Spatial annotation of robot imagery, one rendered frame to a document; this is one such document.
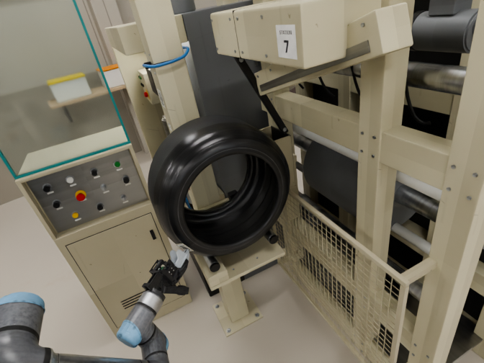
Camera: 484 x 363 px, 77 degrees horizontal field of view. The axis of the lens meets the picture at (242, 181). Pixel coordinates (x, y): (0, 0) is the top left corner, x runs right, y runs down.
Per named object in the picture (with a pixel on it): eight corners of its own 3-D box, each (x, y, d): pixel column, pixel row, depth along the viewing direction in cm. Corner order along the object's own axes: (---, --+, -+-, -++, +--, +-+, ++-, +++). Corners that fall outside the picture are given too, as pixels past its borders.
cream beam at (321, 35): (215, 55, 125) (207, 14, 117) (269, 41, 132) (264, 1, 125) (302, 71, 76) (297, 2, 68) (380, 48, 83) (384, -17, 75)
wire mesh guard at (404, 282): (277, 262, 200) (263, 171, 165) (279, 261, 201) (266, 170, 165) (387, 395, 128) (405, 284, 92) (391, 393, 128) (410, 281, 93)
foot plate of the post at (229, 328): (212, 306, 216) (211, 304, 215) (245, 289, 224) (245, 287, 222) (226, 337, 194) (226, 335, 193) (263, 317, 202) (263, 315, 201)
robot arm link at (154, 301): (160, 315, 98) (145, 313, 103) (168, 302, 101) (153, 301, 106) (145, 302, 95) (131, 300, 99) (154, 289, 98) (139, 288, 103)
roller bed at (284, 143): (255, 180, 178) (247, 133, 162) (276, 171, 182) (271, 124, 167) (272, 195, 162) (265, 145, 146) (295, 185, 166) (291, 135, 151)
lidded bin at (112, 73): (131, 78, 421) (125, 61, 410) (138, 81, 395) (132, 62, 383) (101, 86, 404) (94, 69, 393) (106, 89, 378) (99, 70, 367)
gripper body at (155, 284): (171, 257, 105) (151, 287, 97) (186, 272, 109) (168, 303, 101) (158, 258, 110) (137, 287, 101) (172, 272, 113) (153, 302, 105)
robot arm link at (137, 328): (124, 346, 95) (109, 333, 91) (145, 313, 103) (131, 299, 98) (142, 353, 91) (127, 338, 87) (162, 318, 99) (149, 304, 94)
